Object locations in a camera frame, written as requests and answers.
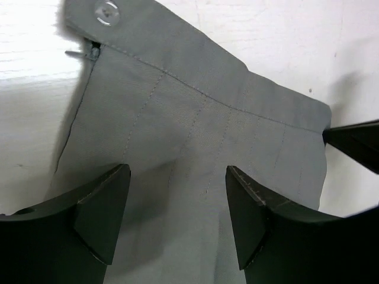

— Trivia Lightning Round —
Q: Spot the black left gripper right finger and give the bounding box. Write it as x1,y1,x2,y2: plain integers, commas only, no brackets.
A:
226,166,378,283

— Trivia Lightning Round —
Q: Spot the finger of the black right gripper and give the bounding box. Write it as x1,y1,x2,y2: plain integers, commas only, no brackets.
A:
322,120,379,174

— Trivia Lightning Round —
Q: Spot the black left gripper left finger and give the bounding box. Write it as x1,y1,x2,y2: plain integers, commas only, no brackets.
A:
1,164,131,283

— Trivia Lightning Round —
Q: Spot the grey pleated skirt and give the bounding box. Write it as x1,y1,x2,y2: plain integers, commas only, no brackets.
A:
50,1,331,283

